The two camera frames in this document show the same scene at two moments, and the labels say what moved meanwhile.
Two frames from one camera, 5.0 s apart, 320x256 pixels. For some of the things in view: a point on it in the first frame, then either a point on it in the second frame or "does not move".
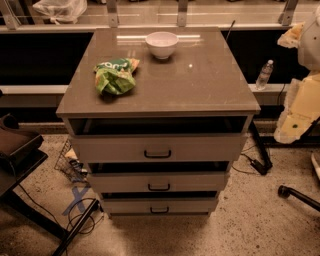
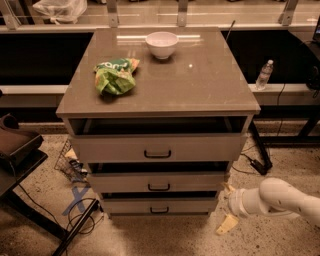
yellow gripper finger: x=292 y=37 -> x=228 y=187
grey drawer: x=160 y=206 does not move
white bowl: x=161 y=44 does not move
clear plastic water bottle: x=264 y=75 does not move
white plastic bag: x=60 y=10 does not move
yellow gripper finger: x=291 y=127 -> x=229 y=223
